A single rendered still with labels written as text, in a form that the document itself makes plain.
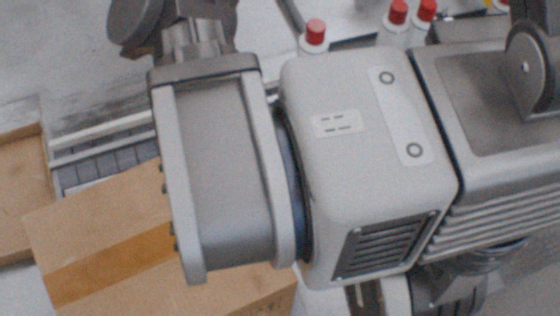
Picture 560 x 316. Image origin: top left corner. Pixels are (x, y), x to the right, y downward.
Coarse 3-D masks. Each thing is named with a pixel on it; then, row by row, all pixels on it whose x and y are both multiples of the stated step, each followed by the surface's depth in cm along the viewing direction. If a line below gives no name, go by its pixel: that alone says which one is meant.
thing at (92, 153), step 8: (272, 96) 114; (272, 104) 114; (136, 136) 109; (144, 136) 109; (152, 136) 109; (112, 144) 108; (120, 144) 108; (128, 144) 108; (136, 144) 109; (80, 152) 107; (88, 152) 107; (96, 152) 107; (104, 152) 108; (112, 152) 108; (56, 160) 106; (64, 160) 106; (72, 160) 106; (80, 160) 107; (56, 168) 106
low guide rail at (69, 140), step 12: (264, 84) 122; (276, 84) 123; (120, 120) 116; (132, 120) 116; (144, 120) 117; (84, 132) 114; (96, 132) 115; (108, 132) 116; (60, 144) 113; (72, 144) 115
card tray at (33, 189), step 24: (0, 144) 121; (24, 144) 122; (0, 168) 119; (24, 168) 119; (48, 168) 119; (0, 192) 116; (24, 192) 116; (48, 192) 117; (0, 216) 114; (0, 240) 111; (24, 240) 112; (0, 264) 108
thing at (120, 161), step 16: (144, 128) 119; (80, 144) 117; (96, 144) 117; (144, 144) 118; (96, 160) 115; (112, 160) 116; (128, 160) 116; (144, 160) 116; (64, 176) 113; (80, 176) 114; (96, 176) 114
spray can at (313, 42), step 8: (312, 24) 107; (320, 24) 107; (312, 32) 106; (320, 32) 106; (304, 40) 110; (312, 40) 108; (320, 40) 108; (328, 40) 111; (304, 48) 109; (312, 48) 109; (320, 48) 109
